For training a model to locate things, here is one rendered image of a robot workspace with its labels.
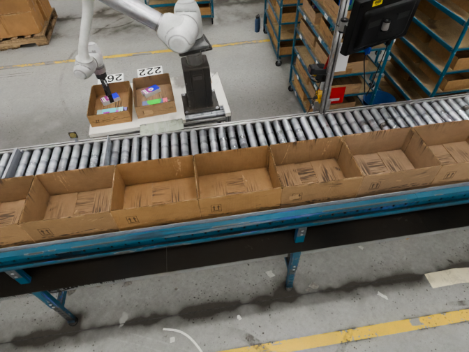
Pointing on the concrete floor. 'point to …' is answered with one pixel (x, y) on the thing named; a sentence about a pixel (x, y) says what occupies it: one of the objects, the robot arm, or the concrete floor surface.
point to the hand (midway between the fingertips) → (109, 96)
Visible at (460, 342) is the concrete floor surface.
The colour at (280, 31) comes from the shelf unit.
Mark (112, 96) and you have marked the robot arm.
